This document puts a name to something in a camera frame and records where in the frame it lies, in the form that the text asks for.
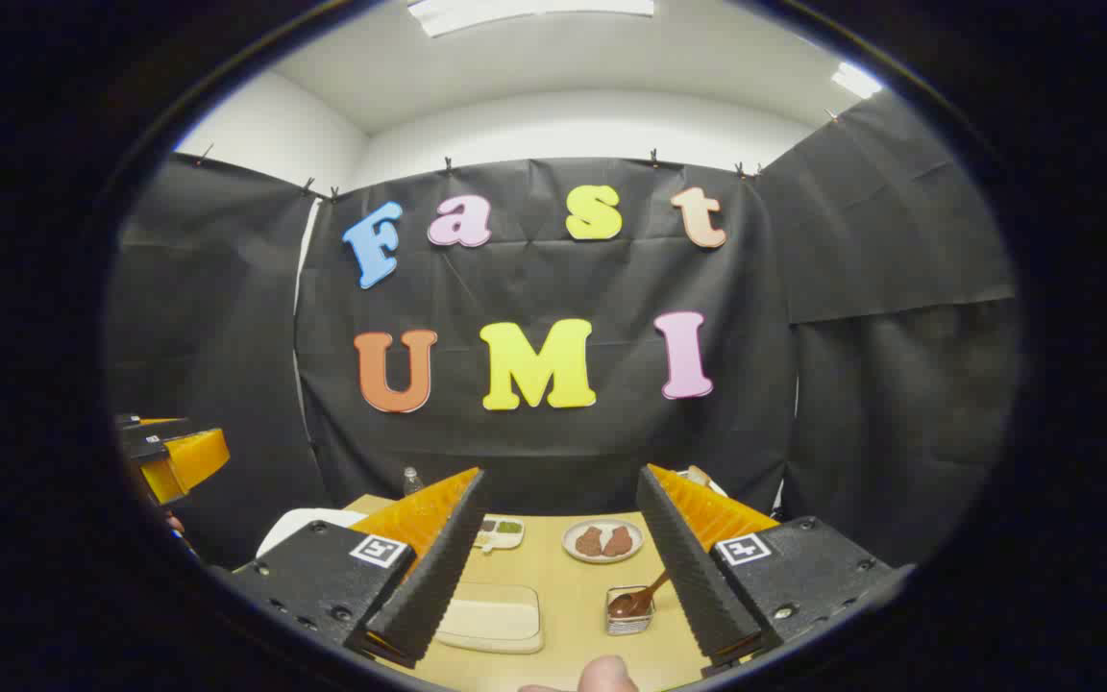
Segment black backdrop cloth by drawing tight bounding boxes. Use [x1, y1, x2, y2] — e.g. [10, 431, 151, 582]
[107, 91, 1021, 568]

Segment white rice cooker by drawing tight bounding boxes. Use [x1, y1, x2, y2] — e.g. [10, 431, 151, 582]
[256, 507, 369, 560]

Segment white divided dish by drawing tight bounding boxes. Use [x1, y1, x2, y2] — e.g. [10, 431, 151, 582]
[474, 516, 526, 556]

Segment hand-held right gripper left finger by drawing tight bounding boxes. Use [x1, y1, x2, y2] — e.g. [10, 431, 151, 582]
[210, 468, 490, 671]

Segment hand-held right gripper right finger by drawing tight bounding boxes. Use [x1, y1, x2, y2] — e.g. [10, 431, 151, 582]
[636, 464, 917, 680]

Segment white toaster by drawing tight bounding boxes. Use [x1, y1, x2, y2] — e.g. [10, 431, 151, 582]
[678, 465, 729, 501]

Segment ceiling light panel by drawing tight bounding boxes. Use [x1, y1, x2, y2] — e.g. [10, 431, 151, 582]
[830, 61, 886, 100]

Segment white round plate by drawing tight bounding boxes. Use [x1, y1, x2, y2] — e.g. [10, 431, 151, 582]
[561, 519, 645, 564]

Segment wooden spoon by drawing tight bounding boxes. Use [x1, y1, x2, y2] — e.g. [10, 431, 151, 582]
[608, 569, 672, 619]

